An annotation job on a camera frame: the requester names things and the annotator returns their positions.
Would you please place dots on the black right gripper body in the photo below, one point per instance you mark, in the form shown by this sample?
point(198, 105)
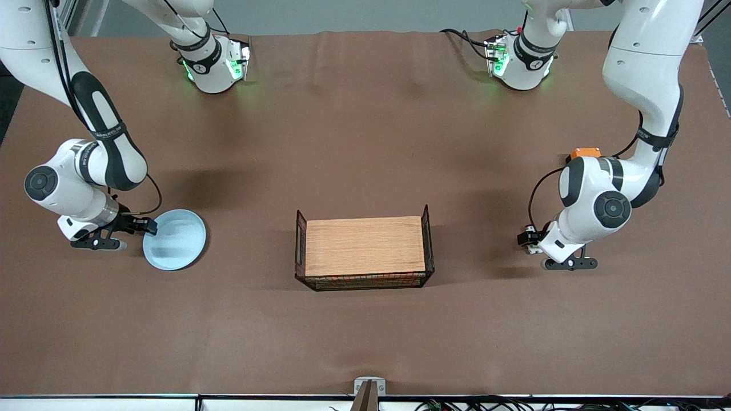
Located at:
point(127, 221)

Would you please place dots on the push button switch green block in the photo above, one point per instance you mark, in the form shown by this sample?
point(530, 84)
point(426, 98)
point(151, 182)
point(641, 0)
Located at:
point(535, 249)

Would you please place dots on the light blue round plate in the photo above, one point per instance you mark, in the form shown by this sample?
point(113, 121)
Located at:
point(177, 245)

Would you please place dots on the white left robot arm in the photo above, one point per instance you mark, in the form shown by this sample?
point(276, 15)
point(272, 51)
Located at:
point(645, 57)

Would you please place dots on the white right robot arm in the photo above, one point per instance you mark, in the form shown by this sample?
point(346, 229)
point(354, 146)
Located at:
point(74, 182)

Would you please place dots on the wooden board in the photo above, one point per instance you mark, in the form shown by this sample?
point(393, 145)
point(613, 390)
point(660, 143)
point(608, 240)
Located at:
point(365, 245)

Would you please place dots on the brown table cover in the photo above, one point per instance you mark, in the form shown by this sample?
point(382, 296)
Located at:
point(365, 142)

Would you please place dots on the orange button enclosure box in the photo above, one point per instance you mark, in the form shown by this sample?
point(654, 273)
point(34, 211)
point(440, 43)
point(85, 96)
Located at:
point(585, 153)

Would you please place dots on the white table edge rail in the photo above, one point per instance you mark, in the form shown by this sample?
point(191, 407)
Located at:
point(114, 404)

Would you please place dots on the gray camera mount bracket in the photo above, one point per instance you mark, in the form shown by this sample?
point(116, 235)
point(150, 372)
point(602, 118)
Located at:
point(370, 399)

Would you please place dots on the silver aluminium frame profile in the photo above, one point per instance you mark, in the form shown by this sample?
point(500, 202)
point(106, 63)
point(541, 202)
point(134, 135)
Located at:
point(705, 25)

